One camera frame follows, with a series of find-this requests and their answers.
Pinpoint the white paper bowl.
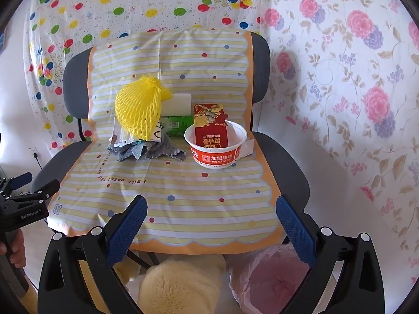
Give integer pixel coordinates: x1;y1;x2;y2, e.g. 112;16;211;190
184;120;247;169

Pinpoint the balloon print cloth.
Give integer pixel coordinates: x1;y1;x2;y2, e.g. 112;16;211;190
23;0;273;153

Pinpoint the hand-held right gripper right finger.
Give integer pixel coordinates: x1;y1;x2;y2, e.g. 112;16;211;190
275;195;385;314

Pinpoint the green plastic bottle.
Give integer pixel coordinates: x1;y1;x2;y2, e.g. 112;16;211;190
160;115;194;138

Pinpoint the person's left hand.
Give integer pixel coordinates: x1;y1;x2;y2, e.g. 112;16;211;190
0;227;27;269

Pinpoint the floral print cloth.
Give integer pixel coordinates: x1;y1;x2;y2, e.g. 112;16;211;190
258;0;419;269

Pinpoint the yellow striped dotted cloth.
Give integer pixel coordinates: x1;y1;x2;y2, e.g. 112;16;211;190
47;28;285;256

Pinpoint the grey office chair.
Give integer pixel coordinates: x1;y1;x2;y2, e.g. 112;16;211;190
31;33;311;270

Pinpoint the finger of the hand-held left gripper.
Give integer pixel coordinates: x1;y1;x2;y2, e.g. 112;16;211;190
0;172;33;197
13;179;61;203

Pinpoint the pink trash bag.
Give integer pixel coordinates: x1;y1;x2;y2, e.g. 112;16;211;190
229;244;328;314

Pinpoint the printed plastic wrapper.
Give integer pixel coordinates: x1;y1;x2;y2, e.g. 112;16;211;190
111;118;164;146

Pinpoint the white foam block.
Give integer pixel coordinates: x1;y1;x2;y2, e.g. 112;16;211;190
160;93;192;117

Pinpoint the white paper card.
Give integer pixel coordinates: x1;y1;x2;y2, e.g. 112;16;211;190
240;139;255;158

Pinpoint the yellow foam fruit net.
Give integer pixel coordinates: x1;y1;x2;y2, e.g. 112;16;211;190
114;75;174;141

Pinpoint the fluffy beige clothing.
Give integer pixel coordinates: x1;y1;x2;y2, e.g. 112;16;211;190
113;253;228;314

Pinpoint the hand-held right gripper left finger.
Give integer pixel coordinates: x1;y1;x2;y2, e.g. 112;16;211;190
37;195;148;314

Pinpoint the grey rag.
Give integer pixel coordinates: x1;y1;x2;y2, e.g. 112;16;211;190
107;134;187;162

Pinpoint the red paper carton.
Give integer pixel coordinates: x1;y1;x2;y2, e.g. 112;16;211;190
192;103;229;149

